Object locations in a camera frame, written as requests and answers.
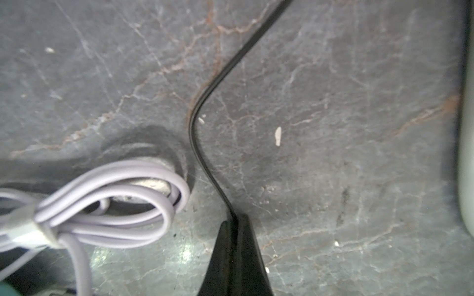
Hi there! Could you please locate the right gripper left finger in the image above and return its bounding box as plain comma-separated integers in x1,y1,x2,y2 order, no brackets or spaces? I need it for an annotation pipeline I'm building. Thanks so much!
198,221,236,296

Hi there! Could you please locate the white power strip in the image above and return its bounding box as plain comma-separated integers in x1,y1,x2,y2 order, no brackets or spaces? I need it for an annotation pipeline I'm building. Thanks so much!
457,24,474,234

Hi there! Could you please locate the thin black cable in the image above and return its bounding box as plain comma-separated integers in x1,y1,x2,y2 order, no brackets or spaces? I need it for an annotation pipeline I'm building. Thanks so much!
188,0,295,222

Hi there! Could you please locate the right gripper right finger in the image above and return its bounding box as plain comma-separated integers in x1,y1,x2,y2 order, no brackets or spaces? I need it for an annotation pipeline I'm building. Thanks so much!
237,214,274,296

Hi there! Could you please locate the teal charger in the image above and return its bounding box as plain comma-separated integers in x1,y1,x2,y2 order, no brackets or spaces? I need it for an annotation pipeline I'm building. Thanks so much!
0,282,22,296

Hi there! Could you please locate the lilac cable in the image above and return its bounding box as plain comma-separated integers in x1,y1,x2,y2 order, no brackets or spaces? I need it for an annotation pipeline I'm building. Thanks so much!
0,160,191,296

